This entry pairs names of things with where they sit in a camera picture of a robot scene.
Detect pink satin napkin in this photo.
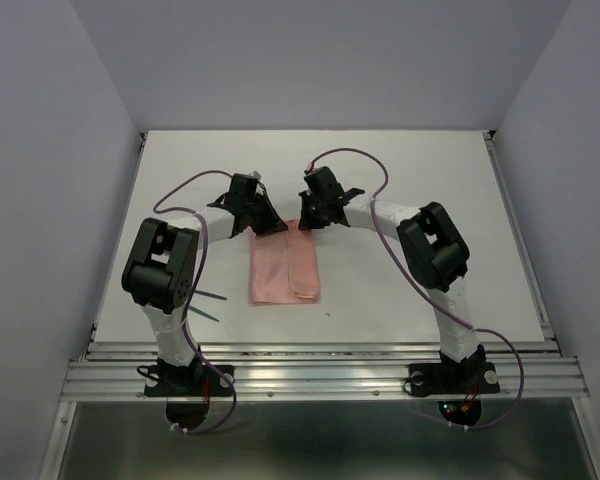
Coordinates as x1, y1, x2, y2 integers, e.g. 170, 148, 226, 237
249, 219, 321, 306

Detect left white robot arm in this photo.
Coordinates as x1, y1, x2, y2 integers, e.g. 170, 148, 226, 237
121, 172, 287, 394

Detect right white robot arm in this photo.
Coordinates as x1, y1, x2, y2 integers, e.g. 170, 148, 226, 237
300, 166, 486, 390

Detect teal plastic utensil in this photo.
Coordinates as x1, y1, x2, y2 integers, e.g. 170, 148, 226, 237
194, 289, 228, 301

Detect teal plastic spoon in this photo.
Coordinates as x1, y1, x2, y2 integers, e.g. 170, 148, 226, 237
188, 306, 220, 323

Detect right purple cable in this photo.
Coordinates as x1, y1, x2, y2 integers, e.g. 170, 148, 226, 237
304, 148, 526, 431

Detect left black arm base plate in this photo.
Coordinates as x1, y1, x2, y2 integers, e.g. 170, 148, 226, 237
137, 364, 234, 398

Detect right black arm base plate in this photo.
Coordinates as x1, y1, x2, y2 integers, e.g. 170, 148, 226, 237
402, 363, 501, 398

